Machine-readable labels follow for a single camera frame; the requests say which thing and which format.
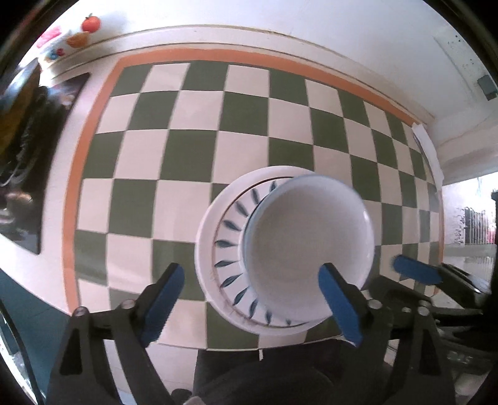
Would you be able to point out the plain white bowl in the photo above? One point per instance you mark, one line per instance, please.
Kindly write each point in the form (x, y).
(303, 241)

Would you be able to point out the white plate with leaf pattern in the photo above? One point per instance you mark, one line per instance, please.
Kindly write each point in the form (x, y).
(231, 253)

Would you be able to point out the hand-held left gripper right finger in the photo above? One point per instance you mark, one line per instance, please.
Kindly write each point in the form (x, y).
(340, 307)

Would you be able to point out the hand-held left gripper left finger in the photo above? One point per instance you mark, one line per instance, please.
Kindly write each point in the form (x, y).
(163, 302)

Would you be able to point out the dark clothing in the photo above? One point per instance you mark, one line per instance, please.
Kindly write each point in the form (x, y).
(264, 374)

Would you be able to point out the wall socket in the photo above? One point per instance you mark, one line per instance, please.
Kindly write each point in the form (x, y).
(487, 87)

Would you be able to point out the black gas stove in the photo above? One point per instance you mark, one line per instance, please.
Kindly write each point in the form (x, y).
(35, 155)

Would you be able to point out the green white checkered table mat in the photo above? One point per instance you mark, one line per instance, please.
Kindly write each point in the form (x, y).
(186, 155)

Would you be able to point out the pink wall sticker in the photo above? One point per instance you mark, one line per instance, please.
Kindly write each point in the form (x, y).
(48, 37)

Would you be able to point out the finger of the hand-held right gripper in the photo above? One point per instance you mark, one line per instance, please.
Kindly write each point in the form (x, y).
(400, 290)
(416, 269)

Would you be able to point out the red tomato wall sticker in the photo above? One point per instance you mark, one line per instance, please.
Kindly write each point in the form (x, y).
(91, 23)

